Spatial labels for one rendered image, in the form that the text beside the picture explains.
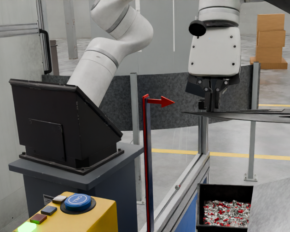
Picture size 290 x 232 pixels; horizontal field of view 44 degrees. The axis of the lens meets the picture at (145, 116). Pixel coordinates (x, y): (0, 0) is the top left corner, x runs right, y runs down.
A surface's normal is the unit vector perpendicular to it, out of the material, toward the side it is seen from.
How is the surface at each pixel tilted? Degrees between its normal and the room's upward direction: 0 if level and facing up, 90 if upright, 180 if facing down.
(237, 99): 90
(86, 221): 0
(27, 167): 0
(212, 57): 71
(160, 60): 90
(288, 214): 56
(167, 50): 90
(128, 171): 90
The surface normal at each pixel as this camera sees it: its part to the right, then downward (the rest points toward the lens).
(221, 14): -0.06, 0.00
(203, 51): -0.39, -0.04
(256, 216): -0.83, -0.47
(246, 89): 0.58, 0.20
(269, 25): -0.22, 0.28
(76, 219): -0.04, -0.96
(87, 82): 0.24, -0.31
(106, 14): -0.05, 0.53
